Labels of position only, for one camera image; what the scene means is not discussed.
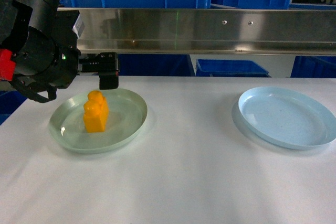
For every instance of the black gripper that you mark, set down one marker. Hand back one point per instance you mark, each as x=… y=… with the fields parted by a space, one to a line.
x=48 y=60

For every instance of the yellow two-stud toy block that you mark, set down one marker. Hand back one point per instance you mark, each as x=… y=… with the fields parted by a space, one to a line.
x=96 y=112

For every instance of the red one-stud toy block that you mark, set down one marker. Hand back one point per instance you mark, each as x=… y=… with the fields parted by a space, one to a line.
x=7 y=66

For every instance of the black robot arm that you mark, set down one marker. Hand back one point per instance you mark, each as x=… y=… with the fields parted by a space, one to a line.
x=40 y=10

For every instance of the pale green round plate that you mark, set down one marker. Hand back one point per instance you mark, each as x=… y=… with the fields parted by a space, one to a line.
x=127 y=115

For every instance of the pale blue round plate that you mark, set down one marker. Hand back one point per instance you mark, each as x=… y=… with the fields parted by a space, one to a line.
x=287 y=118

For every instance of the stainless steel shelf rail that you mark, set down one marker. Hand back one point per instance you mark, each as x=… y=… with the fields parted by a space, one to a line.
x=207 y=31

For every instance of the blue bin below rail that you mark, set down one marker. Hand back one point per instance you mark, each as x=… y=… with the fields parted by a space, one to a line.
x=229 y=68

